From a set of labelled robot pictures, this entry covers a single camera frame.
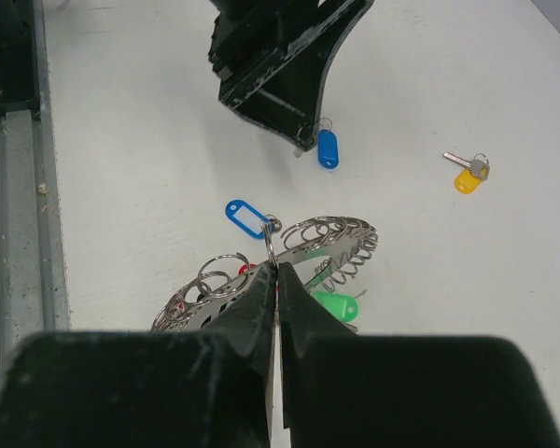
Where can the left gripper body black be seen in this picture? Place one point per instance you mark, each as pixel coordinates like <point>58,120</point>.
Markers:
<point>243,29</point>

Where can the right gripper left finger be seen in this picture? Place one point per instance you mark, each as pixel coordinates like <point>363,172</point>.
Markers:
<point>204,388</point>

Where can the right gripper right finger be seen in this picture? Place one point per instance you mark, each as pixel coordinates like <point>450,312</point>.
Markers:
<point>341,389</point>

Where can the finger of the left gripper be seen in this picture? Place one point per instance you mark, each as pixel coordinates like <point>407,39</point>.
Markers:
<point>282,92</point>

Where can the green key tag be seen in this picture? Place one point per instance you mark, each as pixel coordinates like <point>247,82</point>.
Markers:
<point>342,307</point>

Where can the red outline key tag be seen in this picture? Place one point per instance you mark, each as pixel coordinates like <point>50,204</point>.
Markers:
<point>247,269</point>

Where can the metal disc with keyrings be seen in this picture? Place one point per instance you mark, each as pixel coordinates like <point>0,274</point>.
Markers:
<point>336,247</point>

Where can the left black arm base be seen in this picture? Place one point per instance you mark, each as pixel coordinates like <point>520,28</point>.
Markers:
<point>19,89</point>

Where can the key with yellow tag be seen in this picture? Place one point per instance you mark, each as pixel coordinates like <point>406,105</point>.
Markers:
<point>475,171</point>

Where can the aluminium rail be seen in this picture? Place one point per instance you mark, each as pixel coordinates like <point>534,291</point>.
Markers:
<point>33,294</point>

